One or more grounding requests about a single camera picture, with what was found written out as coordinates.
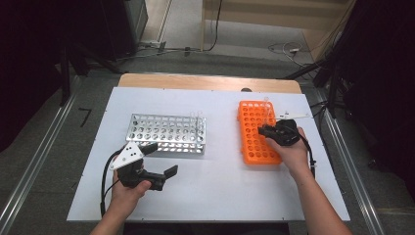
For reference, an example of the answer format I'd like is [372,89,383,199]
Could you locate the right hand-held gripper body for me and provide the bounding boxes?
[272,112,311,147]

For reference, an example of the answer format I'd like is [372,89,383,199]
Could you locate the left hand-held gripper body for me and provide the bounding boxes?
[109,141,165,192]

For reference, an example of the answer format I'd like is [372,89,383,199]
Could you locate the orange plastic test tube rack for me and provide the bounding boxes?
[237,100,283,165]

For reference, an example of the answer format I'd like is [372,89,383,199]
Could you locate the silver metal test tube rack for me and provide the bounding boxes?
[125,113,208,156]

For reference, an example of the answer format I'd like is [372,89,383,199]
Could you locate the person's right hand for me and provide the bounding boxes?
[264,127,311,179]

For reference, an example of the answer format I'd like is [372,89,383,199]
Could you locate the person's left hand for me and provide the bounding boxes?
[111,169,153,213]

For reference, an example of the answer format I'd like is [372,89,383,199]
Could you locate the white table board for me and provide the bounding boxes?
[67,86,350,223]

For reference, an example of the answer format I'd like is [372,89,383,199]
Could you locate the black metal stand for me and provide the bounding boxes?
[58,42,125,107]
[277,58,346,118]

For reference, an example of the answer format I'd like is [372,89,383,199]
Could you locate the wooden table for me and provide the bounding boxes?
[116,72,302,95]

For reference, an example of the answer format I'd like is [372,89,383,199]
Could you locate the dark curtain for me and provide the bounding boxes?
[0,0,102,155]
[326,0,415,197]

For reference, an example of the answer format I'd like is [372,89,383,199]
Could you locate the light wooden furniture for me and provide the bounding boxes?
[200,0,356,62]

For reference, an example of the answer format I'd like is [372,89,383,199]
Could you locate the dark cabinet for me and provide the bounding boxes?
[97,0,150,62]

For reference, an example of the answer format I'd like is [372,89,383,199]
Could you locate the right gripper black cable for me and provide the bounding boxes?
[298,131,318,179]

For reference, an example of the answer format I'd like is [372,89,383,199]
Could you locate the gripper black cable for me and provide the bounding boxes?
[298,131,318,179]
[100,150,122,218]

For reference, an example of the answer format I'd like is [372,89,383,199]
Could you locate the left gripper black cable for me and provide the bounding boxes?
[100,150,122,218]

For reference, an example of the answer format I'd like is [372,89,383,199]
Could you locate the black floor cables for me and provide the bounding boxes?
[309,99,331,145]

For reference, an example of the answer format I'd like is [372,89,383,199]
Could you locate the white floor cable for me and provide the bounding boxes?
[267,41,314,68]

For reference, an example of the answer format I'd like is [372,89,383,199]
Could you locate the metal floor rail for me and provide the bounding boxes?
[0,74,82,235]
[312,87,390,235]

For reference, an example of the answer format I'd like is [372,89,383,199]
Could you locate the grey floor cables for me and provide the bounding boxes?
[116,40,204,62]

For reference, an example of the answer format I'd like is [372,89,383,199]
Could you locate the hanging black cable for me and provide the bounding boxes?
[204,0,224,53]

